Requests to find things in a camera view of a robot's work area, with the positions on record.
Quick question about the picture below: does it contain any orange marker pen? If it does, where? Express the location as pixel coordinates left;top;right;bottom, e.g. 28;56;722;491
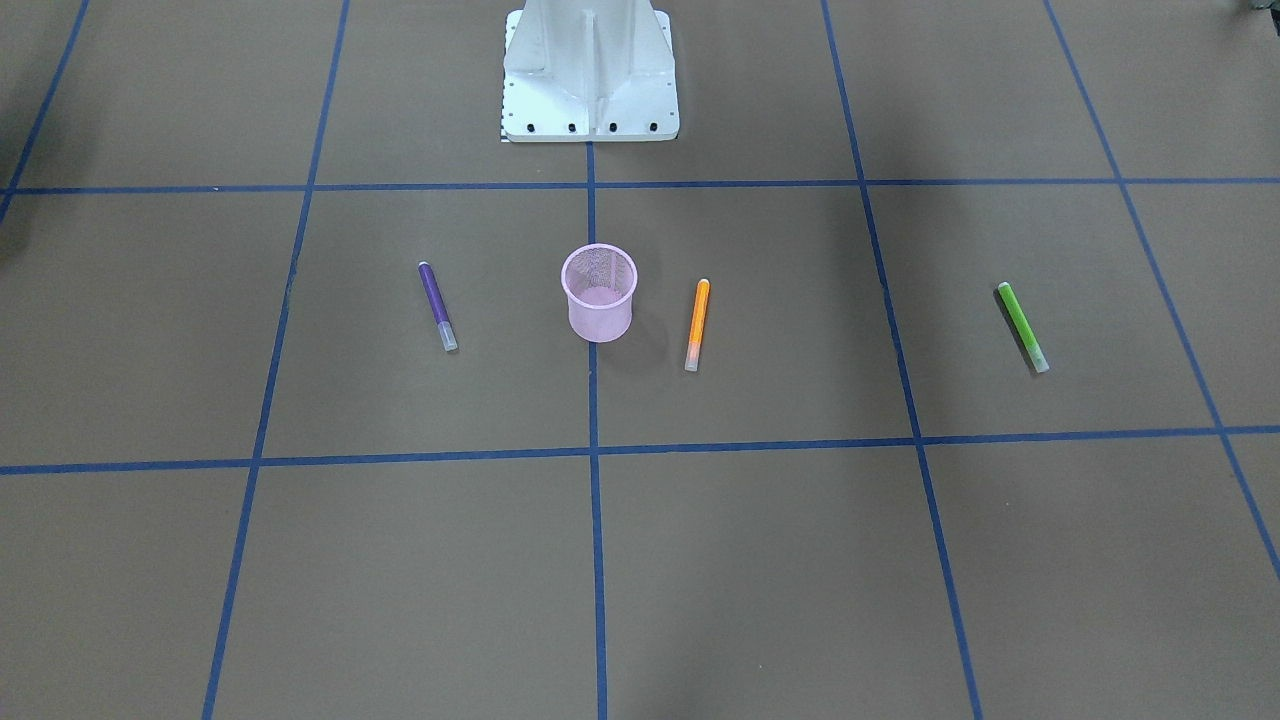
684;278;710;372

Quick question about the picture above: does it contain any purple marker pen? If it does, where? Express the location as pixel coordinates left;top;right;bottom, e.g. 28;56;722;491
417;261;460;354

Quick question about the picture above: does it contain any green marker pen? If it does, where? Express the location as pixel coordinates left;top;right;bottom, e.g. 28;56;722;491
995;282;1050;374

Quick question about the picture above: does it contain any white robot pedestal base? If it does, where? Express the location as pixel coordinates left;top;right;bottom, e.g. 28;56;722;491
500;1;681;143

